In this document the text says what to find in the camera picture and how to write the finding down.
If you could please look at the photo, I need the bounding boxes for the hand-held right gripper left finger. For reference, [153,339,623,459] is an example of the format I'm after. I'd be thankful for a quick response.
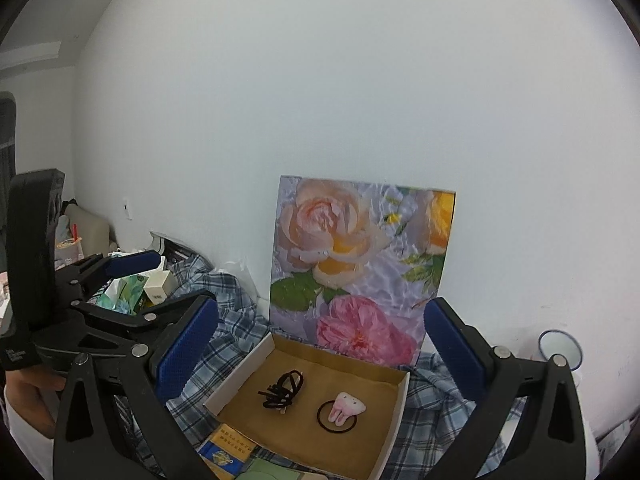
[52,296,221,480]

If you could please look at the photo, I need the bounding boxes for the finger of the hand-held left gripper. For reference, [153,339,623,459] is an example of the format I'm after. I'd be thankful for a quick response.
[55,250,162,303]
[72,289,217,350]

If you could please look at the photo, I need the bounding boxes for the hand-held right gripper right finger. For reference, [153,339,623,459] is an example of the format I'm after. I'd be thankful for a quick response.
[423,297,589,480]

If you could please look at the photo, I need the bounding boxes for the blue and yellow cigarette pack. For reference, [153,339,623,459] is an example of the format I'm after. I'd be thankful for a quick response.
[196,423,259,472]

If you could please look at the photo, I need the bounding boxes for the cardboard box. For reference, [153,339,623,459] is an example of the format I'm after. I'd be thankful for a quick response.
[202,331,411,480]

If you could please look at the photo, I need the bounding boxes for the person's left hand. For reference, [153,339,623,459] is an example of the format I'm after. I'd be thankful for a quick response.
[4,372,67,437]

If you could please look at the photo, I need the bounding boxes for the small white carton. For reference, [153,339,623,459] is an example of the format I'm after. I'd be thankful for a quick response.
[143,269,173,306]

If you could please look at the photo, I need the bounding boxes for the drink cup with red straw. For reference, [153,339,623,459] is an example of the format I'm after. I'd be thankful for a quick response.
[55,224,83,266]

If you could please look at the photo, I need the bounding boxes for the beige cushion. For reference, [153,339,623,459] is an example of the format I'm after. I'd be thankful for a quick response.
[65,204,112,256]

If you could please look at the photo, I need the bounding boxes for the blue plaid shirt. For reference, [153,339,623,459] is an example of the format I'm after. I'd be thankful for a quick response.
[115,252,531,480]

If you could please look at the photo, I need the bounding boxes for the white enamel mug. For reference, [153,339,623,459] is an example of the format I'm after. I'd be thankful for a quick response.
[538,330,584,386]

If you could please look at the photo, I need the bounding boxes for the floral printed box lid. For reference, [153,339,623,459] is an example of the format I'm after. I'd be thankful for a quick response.
[269,175,457,367]

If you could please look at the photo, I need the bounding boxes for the crumpled printed papers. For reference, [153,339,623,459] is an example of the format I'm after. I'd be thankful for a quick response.
[595,417,633,471]

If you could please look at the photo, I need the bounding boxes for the black hair tie bundle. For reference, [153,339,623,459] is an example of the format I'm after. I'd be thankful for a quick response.
[258,370,305,411]

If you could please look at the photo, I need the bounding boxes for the pink bunny hair tie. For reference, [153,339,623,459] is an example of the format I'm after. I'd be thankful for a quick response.
[316,392,366,432]

